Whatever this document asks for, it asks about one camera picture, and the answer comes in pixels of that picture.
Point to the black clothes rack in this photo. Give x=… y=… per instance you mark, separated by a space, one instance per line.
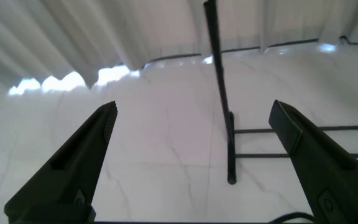
x=217 y=46

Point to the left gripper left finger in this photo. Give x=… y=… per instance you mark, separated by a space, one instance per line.
x=67 y=180

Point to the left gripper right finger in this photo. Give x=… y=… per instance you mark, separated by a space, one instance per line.
x=331 y=174

